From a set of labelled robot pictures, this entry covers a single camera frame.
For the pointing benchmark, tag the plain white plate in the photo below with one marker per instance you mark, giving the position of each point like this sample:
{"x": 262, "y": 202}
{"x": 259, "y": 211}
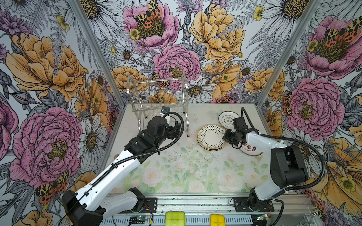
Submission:
{"x": 250, "y": 150}

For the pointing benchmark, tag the right yellow box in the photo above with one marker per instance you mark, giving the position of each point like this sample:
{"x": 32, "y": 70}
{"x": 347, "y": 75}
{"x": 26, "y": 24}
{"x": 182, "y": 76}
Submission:
{"x": 217, "y": 220}

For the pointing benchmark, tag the chrome wire dish rack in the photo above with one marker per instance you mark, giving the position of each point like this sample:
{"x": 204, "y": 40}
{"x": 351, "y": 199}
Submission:
{"x": 156, "y": 96}

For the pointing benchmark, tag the left aluminium corner post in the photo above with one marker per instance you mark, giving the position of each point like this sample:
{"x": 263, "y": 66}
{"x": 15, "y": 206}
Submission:
{"x": 93, "y": 42}

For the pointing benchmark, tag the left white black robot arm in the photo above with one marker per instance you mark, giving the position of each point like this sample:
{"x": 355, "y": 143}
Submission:
{"x": 89, "y": 205}

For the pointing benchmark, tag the aluminium corner post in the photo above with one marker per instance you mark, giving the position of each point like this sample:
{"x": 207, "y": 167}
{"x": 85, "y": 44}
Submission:
{"x": 93, "y": 42}
{"x": 310, "y": 10}

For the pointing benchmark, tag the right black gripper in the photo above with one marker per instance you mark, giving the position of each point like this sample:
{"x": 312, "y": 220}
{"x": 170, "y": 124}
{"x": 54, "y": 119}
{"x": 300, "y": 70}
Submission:
{"x": 226, "y": 137}

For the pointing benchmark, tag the aluminium front rail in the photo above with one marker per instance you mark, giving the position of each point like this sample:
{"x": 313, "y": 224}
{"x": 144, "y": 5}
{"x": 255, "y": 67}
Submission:
{"x": 293, "y": 209}

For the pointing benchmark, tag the small green circuit board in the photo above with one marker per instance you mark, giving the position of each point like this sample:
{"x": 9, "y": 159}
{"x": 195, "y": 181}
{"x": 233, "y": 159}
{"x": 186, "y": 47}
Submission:
{"x": 138, "y": 219}

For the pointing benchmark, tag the left yellow green box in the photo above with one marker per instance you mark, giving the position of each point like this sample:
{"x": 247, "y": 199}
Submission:
{"x": 175, "y": 218}

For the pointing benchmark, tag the right aluminium corner post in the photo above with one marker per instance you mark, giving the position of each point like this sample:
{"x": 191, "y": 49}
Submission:
{"x": 310, "y": 10}

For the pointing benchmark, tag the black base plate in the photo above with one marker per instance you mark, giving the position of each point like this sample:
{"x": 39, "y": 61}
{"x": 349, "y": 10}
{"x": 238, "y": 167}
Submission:
{"x": 244, "y": 204}
{"x": 146, "y": 205}

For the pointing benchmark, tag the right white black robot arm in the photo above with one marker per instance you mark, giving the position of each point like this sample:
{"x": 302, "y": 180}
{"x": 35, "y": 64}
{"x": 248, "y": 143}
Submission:
{"x": 287, "y": 166}

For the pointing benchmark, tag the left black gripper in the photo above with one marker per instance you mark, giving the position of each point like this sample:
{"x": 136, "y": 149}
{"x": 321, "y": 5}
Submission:
{"x": 171, "y": 134}

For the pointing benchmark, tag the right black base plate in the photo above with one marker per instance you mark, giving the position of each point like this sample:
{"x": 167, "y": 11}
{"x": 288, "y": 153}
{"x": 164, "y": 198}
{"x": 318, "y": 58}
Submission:
{"x": 244, "y": 204}

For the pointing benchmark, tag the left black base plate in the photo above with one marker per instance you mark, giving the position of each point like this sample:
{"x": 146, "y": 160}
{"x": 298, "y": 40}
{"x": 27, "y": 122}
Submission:
{"x": 146, "y": 205}

